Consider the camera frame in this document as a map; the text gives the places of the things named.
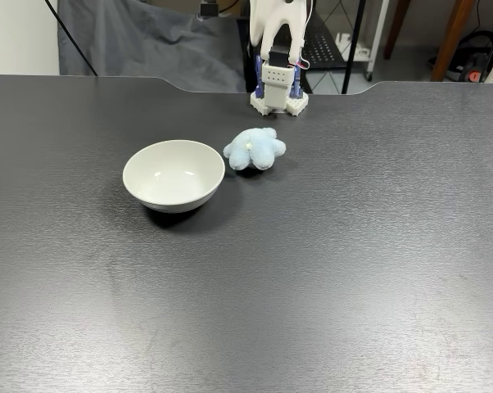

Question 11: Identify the white bowl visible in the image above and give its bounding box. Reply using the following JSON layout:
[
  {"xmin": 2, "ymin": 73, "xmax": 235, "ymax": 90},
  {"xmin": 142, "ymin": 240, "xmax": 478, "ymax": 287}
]
[{"xmin": 122, "ymin": 139, "xmax": 226, "ymax": 215}]

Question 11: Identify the blue table clamp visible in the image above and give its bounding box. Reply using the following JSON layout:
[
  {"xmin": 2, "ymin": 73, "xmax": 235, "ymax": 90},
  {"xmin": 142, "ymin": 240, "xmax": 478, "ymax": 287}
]
[
  {"xmin": 254, "ymin": 52, "xmax": 268, "ymax": 100},
  {"xmin": 289, "ymin": 67, "xmax": 304, "ymax": 99}
]

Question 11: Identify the brown wooden leg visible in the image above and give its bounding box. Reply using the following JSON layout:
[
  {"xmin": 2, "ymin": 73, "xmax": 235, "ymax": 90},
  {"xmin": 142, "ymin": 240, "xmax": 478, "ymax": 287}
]
[
  {"xmin": 383, "ymin": 0, "xmax": 412, "ymax": 61},
  {"xmin": 430, "ymin": 0, "xmax": 477, "ymax": 82}
]

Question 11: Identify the white plastic part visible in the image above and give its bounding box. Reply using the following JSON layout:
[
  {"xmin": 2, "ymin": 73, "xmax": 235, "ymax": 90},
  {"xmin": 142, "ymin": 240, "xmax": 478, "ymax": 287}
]
[{"xmin": 335, "ymin": 32, "xmax": 371, "ymax": 58}]

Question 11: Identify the black pole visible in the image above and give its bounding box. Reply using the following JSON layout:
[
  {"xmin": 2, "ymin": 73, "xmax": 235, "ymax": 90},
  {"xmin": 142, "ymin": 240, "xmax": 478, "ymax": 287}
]
[{"xmin": 341, "ymin": 0, "xmax": 367, "ymax": 96}]

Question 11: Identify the thin black stand leg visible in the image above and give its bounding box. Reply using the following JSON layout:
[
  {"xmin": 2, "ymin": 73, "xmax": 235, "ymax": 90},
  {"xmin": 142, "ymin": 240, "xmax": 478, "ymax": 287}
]
[{"xmin": 44, "ymin": 0, "xmax": 99, "ymax": 77}]

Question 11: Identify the gray cloth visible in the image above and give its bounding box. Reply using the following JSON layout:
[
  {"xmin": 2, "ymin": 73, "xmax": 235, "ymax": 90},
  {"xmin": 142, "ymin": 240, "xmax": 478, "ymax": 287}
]
[{"xmin": 57, "ymin": 0, "xmax": 250, "ymax": 94}]

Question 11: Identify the black perforated shelf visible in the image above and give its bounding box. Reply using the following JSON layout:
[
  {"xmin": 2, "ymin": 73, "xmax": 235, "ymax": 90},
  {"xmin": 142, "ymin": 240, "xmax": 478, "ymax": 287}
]
[{"xmin": 301, "ymin": 11, "xmax": 354, "ymax": 70}]

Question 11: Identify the black vacuum cleaner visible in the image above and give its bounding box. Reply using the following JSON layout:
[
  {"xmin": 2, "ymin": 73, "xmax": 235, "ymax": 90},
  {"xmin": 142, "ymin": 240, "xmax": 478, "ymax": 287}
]
[{"xmin": 428, "ymin": 29, "xmax": 493, "ymax": 84}]

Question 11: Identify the skyblue plush doll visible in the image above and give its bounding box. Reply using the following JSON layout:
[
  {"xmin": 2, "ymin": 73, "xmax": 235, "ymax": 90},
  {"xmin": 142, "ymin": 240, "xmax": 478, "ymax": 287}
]
[{"xmin": 223, "ymin": 127, "xmax": 287, "ymax": 172}]

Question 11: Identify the red white base cable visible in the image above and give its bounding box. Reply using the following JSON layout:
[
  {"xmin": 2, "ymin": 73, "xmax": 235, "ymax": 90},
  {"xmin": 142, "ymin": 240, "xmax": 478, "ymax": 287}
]
[{"xmin": 293, "ymin": 0, "xmax": 315, "ymax": 71}]

